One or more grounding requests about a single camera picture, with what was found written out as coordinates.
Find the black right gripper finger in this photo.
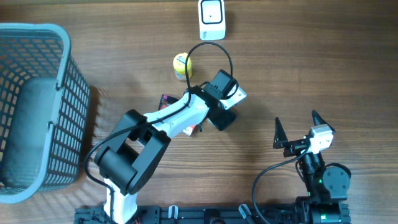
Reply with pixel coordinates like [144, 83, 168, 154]
[273, 117, 289, 149]
[312, 110, 335, 133]

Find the yellow candy bottle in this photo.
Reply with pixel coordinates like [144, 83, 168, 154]
[173, 52, 192, 81]

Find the red white snack box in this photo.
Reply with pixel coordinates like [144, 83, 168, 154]
[183, 125, 196, 136]

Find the black red snack packet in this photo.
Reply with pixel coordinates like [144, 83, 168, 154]
[158, 94, 178, 110]

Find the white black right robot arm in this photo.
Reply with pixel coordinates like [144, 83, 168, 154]
[273, 110, 351, 223]

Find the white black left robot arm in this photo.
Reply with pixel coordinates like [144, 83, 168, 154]
[95, 70, 247, 223]

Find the white barcode scanner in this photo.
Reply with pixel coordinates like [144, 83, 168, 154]
[198, 0, 226, 41]

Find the grey plastic mesh basket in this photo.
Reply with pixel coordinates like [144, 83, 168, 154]
[1, 23, 91, 204]

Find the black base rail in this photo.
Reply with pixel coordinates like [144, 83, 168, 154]
[73, 203, 352, 224]

